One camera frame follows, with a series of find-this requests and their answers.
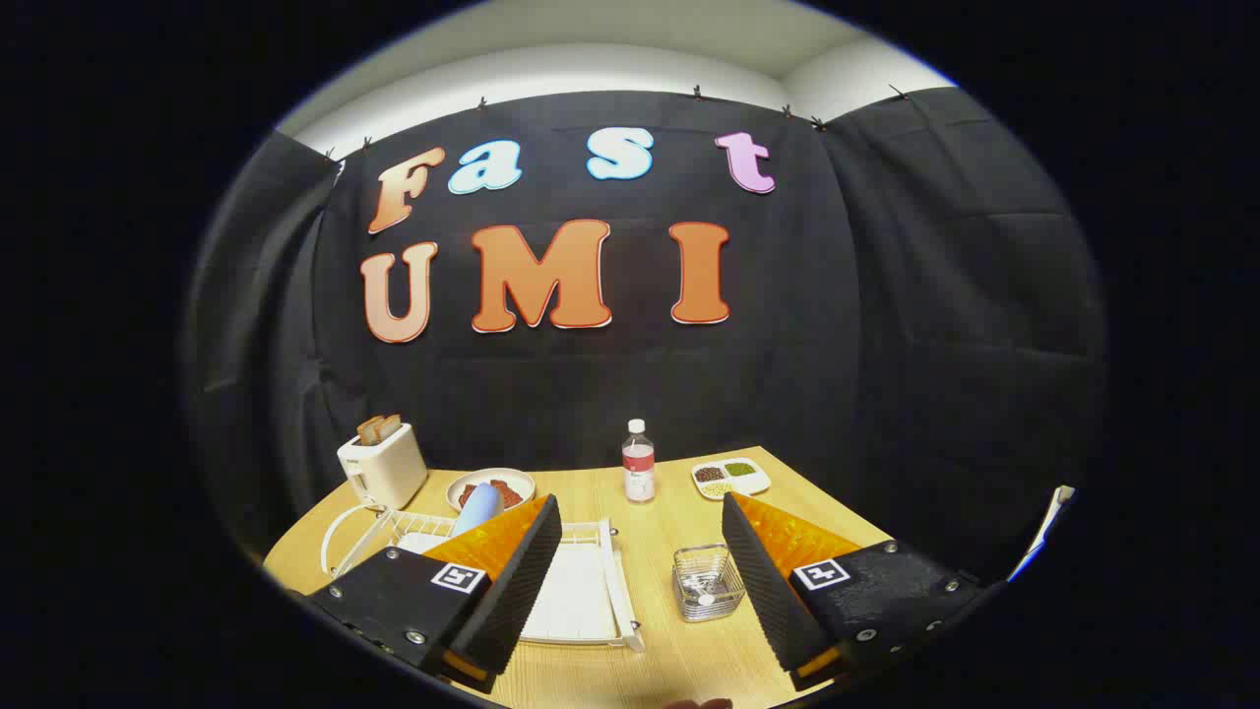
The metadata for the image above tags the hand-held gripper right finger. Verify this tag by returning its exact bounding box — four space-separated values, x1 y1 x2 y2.
722 490 985 680

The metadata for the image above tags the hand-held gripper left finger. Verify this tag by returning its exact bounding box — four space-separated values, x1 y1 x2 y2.
307 494 563 690

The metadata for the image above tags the metal wire basket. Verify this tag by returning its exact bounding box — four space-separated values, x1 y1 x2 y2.
672 545 746 623

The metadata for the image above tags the blue plate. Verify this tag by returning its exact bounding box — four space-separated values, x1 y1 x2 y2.
451 483 506 538

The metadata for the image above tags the white wire dish rack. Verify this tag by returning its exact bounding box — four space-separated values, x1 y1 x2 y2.
322 504 646 653

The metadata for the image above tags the white divided dish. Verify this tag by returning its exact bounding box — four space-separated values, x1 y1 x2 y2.
690 457 772 501

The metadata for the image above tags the white drip tray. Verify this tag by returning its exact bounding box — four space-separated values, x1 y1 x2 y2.
399 532 621 643

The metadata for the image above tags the beige bowl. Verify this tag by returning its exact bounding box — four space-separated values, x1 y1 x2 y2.
446 468 536 515

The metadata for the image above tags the clear bottle with red label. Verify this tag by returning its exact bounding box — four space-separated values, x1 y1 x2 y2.
621 419 657 504

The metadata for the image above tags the white toaster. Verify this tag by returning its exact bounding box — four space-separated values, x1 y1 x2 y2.
337 421 429 511

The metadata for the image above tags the black backdrop cloth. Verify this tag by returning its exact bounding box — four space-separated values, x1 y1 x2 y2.
182 87 1108 592

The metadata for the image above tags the white board edge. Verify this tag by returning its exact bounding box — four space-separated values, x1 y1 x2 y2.
1007 484 1076 584

